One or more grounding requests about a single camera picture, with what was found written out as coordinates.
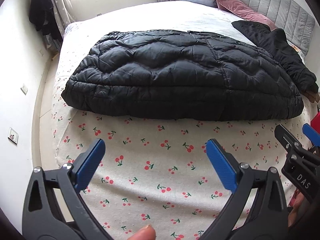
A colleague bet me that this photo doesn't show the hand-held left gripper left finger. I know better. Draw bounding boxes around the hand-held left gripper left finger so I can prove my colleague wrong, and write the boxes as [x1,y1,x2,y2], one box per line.
[22,138,118,240]

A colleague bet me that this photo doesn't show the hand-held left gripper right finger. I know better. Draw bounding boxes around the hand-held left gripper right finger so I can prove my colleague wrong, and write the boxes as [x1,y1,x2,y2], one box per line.
[200,138,291,240]

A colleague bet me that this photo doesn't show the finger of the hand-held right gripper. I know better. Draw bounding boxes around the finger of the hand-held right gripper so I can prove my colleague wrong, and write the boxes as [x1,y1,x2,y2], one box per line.
[295,123,320,153]
[274,124,302,155]

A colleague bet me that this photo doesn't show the black puffer jacket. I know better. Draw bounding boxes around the black puffer jacket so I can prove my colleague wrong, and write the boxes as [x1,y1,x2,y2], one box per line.
[61,29,305,122]

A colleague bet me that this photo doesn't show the dark hanging clothes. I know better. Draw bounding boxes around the dark hanging clothes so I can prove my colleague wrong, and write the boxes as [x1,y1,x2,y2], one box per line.
[28,0,63,41]

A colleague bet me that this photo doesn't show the person's right hand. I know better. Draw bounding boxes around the person's right hand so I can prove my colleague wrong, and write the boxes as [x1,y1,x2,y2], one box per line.
[287,195,306,228]

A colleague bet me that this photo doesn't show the person's left hand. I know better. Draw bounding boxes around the person's left hand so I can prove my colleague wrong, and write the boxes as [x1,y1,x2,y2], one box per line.
[124,224,157,240]

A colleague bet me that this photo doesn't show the red plastic stool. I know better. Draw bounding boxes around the red plastic stool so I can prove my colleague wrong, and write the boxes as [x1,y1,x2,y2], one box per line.
[287,112,320,207]

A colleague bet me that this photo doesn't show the brown cloth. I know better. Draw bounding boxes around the brown cloth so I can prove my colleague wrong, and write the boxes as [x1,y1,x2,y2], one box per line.
[302,89,318,103]

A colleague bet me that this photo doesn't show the bed with cherry print sheet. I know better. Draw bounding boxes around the bed with cherry print sheet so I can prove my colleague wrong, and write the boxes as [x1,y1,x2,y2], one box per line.
[50,0,320,240]

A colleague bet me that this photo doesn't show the black fleece garment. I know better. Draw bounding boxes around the black fleece garment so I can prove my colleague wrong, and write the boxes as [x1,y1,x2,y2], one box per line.
[231,20,319,92]

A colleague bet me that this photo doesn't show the grey padded headboard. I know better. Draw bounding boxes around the grey padded headboard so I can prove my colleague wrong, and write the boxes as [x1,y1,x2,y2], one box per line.
[219,0,316,56]

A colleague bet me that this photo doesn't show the pink velvet pillow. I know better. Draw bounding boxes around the pink velvet pillow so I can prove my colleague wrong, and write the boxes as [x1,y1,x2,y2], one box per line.
[197,0,278,30]

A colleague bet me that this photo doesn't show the star print curtain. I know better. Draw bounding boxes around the star print curtain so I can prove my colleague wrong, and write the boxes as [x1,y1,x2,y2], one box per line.
[42,0,77,48]

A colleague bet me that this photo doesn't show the white wall switch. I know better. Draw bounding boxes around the white wall switch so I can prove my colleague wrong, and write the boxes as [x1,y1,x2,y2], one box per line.
[8,127,19,145]

